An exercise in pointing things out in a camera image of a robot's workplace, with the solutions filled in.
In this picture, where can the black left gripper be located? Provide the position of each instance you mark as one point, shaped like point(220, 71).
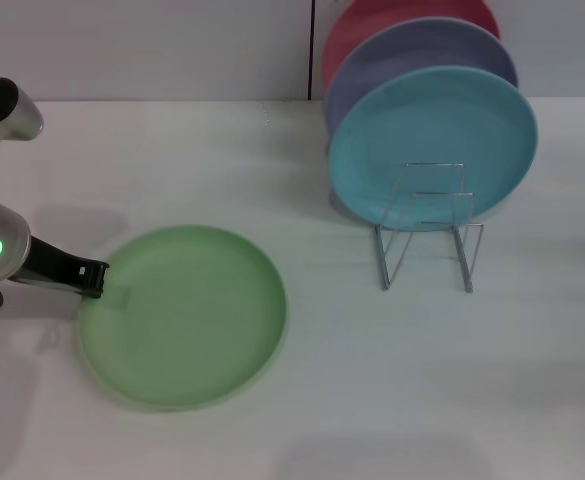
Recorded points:
point(47, 265)

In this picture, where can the green round plate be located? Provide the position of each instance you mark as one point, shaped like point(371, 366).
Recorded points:
point(187, 320)

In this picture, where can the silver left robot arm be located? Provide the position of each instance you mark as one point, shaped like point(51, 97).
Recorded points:
point(4, 225)

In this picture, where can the cyan round plate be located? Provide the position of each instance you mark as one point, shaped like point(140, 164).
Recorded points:
point(422, 125)

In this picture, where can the red round plate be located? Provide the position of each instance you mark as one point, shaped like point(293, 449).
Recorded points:
point(372, 20)

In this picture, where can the purple round plate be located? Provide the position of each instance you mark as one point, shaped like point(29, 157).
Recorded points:
point(422, 45)

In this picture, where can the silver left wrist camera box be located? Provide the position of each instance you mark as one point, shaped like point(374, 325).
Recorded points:
point(22, 117)

